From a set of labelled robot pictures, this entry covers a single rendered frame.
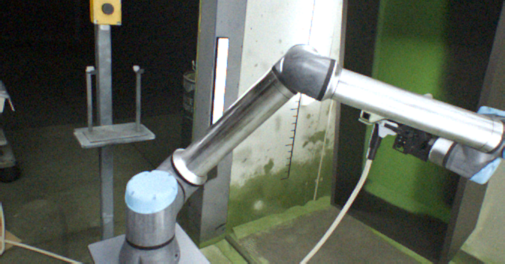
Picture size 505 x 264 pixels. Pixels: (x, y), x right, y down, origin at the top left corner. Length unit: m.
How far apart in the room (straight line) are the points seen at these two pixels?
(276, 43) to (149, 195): 1.28
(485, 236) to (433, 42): 1.31
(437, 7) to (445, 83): 0.34
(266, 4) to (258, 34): 0.17
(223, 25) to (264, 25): 0.27
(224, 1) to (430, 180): 1.39
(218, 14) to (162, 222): 1.09
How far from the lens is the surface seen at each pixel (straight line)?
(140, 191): 1.10
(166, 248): 1.19
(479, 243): 2.64
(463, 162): 1.22
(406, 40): 1.88
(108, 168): 2.05
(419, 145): 1.29
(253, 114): 1.09
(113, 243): 1.35
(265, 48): 2.04
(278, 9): 2.06
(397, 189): 2.20
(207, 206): 2.18
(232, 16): 1.89
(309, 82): 0.91
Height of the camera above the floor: 1.45
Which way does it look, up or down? 18 degrees down
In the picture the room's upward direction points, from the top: 6 degrees clockwise
